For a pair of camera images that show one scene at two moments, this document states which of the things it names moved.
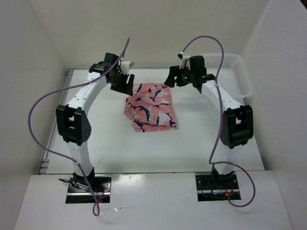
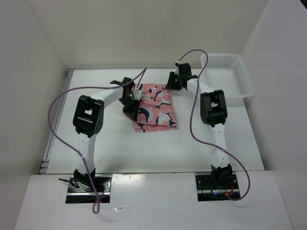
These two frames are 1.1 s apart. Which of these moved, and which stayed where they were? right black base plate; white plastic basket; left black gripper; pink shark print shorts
Moved: left black gripper
Stayed: white plastic basket; right black base plate; pink shark print shorts
